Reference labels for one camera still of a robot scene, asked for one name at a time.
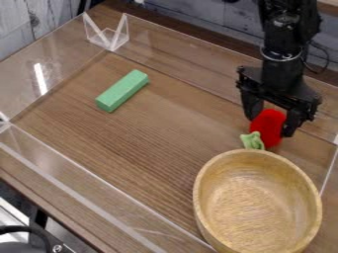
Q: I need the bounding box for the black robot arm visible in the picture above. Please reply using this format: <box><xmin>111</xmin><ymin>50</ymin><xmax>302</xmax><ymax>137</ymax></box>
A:
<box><xmin>237</xmin><ymin>0</ymin><xmax>322</xmax><ymax>137</ymax></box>

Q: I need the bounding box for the black cable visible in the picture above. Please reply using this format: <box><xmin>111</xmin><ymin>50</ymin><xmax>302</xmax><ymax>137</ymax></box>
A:
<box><xmin>0</xmin><ymin>224</ymin><xmax>46</xmax><ymax>253</ymax></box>

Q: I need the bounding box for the green rectangular block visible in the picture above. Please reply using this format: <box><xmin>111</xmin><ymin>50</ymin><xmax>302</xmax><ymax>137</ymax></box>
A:
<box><xmin>95</xmin><ymin>69</ymin><xmax>150</xmax><ymax>113</ymax></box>

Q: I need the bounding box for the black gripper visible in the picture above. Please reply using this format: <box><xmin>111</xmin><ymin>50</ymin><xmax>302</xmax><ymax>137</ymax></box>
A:
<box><xmin>237</xmin><ymin>66</ymin><xmax>322</xmax><ymax>137</ymax></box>

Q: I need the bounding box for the red plush radish toy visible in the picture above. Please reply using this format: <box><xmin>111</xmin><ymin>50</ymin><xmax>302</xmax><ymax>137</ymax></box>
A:
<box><xmin>241</xmin><ymin>109</ymin><xmax>286</xmax><ymax>150</ymax></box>

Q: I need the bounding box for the clear acrylic enclosure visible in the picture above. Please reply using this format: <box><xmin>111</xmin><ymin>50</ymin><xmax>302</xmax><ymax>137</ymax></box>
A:
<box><xmin>0</xmin><ymin>11</ymin><xmax>338</xmax><ymax>253</ymax></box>

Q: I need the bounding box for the black metal clamp base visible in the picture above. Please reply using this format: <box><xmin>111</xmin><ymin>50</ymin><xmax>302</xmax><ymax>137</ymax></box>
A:
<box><xmin>28</xmin><ymin>227</ymin><xmax>89</xmax><ymax>253</ymax></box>

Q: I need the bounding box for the wooden bowl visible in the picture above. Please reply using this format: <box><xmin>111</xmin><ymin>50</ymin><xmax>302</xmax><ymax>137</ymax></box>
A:
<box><xmin>193</xmin><ymin>149</ymin><xmax>322</xmax><ymax>253</ymax></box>

